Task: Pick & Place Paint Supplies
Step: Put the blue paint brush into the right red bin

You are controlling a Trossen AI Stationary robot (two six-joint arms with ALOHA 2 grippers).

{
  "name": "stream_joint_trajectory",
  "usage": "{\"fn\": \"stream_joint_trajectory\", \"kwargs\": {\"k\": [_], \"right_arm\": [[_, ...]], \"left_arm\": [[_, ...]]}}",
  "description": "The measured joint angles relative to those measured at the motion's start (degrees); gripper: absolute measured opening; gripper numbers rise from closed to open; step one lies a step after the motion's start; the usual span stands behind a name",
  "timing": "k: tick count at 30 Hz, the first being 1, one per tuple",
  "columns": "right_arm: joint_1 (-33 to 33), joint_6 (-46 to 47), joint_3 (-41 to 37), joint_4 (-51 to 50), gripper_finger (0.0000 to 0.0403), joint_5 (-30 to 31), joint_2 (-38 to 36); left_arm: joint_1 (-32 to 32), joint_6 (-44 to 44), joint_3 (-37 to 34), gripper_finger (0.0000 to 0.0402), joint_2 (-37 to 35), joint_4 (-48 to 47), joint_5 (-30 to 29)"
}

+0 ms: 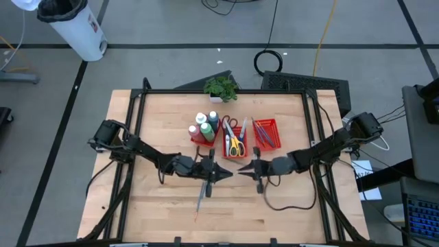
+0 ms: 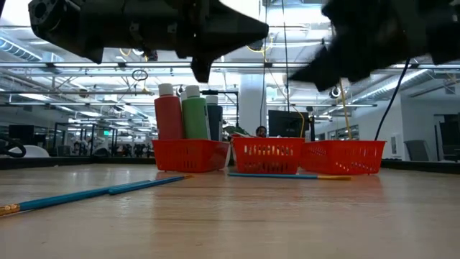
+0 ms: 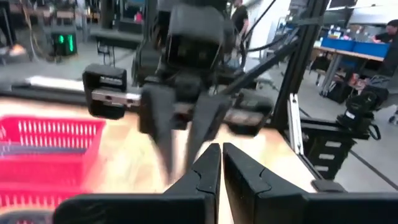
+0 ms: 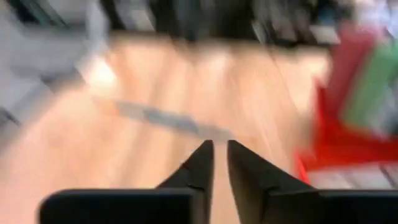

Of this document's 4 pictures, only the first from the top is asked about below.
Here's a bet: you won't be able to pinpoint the black left wrist camera cable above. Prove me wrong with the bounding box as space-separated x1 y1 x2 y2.
156 160 169 186

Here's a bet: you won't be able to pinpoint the backlit keyboard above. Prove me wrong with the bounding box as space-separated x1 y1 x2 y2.
400 193 439 243

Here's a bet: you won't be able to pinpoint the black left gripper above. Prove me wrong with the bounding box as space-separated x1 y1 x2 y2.
195 148 235 199

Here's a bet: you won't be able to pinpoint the grey stand base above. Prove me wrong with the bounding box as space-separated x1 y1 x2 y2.
0 69 40 86

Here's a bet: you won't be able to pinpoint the potted green plant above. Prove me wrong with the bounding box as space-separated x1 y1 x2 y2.
203 75 239 104

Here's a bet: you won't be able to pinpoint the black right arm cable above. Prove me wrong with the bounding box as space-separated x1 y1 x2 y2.
316 97 333 140

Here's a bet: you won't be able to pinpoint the white plastic bag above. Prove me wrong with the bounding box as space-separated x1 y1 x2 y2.
10 0 43 12

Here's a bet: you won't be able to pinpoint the red paint bottle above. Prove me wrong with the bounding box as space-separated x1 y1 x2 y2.
187 124 206 143

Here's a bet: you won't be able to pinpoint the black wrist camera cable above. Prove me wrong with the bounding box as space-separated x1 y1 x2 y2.
156 160 169 186
262 167 317 211

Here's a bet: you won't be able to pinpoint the white paper sheet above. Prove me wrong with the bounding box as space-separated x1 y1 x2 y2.
349 159 383 202

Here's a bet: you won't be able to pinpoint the black left base cable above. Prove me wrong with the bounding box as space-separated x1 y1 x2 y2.
84 157 118 199

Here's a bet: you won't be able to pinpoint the teal paint brush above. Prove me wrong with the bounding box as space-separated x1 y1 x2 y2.
257 120 276 148
251 117 268 148
224 156 247 166
254 119 272 148
193 180 206 223

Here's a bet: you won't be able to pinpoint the black floor object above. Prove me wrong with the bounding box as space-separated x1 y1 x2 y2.
0 106 15 126

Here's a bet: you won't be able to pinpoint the yellow and black marker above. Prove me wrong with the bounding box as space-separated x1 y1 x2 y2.
228 130 247 158

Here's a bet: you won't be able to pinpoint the black coiled cable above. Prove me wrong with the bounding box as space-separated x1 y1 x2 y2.
252 0 285 78

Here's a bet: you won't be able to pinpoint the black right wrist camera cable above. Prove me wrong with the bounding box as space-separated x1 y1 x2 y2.
262 167 317 211

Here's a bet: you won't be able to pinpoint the red plastic basket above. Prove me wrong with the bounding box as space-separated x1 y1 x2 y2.
222 125 248 160
190 116 222 149
251 118 283 152

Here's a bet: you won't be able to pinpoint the red black handled scissors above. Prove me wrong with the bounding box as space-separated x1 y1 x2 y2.
221 115 239 145

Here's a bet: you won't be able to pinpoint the grey stool seat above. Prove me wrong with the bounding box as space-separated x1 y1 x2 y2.
383 203 406 228

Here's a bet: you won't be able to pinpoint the white cable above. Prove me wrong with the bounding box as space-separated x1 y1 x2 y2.
342 116 391 152

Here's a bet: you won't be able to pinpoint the yellow cable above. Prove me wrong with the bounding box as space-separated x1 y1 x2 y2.
311 0 339 78

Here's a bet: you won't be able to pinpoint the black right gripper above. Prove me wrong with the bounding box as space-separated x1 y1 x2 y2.
237 146 286 195

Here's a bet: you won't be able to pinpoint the grey side desk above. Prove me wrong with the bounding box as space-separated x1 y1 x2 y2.
401 84 439 185

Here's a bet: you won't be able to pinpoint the black floor beam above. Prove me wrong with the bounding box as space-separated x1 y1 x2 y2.
355 157 415 193

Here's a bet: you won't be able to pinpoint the dark blue paint bottle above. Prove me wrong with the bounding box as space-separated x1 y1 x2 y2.
206 110 221 133

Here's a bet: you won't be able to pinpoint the green paint bottle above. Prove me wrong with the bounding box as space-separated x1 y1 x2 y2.
199 122 217 143

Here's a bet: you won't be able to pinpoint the white trash can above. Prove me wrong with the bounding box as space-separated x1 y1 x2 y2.
36 0 108 63

